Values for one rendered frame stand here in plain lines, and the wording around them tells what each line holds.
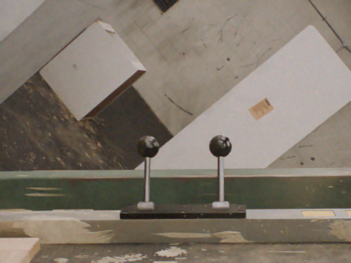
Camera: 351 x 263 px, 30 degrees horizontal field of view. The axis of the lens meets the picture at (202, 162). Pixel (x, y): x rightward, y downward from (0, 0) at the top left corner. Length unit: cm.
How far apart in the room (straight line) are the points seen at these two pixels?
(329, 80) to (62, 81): 259
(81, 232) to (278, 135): 361
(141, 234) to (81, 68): 504
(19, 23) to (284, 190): 232
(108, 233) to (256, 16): 808
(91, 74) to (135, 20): 334
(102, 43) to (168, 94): 326
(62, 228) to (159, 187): 27
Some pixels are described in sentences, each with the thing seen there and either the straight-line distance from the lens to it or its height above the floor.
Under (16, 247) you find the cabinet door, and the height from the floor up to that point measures 119.
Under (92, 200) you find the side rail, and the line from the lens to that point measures 129.
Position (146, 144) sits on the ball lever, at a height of 142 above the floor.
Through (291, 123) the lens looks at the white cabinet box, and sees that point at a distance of 459.
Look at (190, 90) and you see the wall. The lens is 907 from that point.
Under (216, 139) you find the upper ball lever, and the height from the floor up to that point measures 151.
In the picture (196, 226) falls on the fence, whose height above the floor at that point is 141.
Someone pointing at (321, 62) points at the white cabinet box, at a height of 194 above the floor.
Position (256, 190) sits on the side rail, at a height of 148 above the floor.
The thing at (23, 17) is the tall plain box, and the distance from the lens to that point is 337.
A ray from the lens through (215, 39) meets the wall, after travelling 905.
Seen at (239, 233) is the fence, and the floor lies 145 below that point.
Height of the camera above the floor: 165
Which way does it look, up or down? 10 degrees down
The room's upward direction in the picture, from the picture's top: 51 degrees clockwise
